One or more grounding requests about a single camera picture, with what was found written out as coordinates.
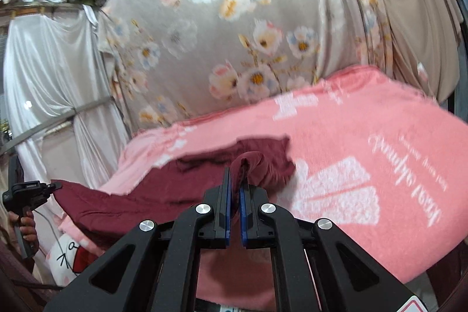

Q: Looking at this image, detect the white cartoon pillow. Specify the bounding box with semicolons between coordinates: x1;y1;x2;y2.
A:
46;234;98;287

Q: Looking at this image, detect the maroon quilted puffer jacket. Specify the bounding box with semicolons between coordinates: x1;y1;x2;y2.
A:
54;136;295;249

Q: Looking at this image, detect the person's left hand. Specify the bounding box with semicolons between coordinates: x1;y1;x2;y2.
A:
8;211;39;254

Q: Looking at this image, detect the grey curtain tieback band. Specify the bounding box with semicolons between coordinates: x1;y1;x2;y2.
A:
1;96;112;155

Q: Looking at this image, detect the white satin curtain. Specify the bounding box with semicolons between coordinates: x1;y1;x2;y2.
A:
3;6;128;188

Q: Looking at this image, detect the beige plain curtain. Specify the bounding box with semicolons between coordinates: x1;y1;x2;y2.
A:
383;0;463;103

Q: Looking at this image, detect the pink plush blanket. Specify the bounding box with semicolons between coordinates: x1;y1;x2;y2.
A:
54;65;468;312

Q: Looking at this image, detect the grey floral curtain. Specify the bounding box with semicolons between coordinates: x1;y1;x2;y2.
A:
98;0;393;131

